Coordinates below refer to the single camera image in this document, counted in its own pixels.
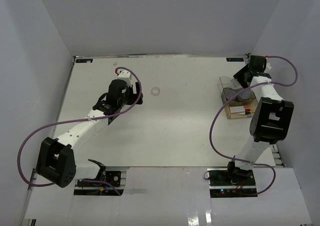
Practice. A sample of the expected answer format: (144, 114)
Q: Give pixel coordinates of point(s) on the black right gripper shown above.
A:
(240, 75)

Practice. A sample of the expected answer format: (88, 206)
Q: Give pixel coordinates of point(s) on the small clear tape roll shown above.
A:
(155, 91)

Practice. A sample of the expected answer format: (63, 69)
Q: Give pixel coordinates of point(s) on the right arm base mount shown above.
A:
(222, 186)

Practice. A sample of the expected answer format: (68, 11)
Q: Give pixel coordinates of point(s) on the blue label sticker right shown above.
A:
(234, 59)

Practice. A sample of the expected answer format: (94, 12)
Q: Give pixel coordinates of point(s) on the black capped white marker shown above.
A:
(243, 113)

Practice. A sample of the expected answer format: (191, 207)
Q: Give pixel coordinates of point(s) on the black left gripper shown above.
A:
(130, 89)

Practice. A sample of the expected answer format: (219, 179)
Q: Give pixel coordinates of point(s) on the large clear tape roll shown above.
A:
(235, 84)

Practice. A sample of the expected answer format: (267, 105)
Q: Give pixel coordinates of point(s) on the clear cup of paperclips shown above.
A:
(229, 93)

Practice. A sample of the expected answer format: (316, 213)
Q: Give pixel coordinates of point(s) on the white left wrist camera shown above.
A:
(124, 75)

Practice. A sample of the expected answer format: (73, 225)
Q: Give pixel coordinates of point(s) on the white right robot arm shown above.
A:
(270, 122)

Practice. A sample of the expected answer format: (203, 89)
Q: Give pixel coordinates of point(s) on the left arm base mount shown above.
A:
(115, 178)

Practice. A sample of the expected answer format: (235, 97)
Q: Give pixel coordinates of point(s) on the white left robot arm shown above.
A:
(57, 157)

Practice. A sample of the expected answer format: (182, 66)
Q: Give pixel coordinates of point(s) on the clear tiered desk organizer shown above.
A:
(224, 82)

